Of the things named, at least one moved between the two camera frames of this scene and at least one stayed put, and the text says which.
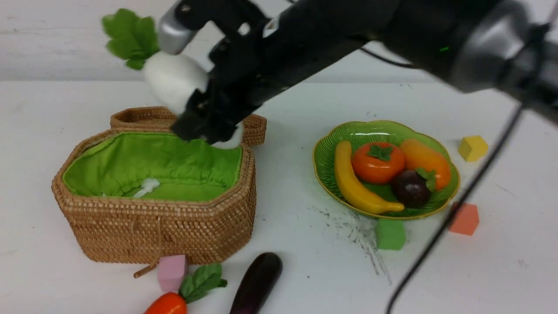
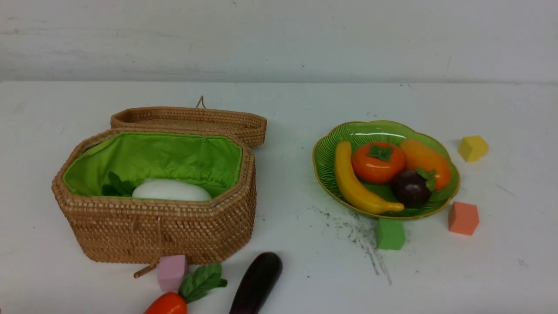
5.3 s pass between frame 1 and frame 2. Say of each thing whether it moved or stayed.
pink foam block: stayed
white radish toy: moved
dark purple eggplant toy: stayed
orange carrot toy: stayed
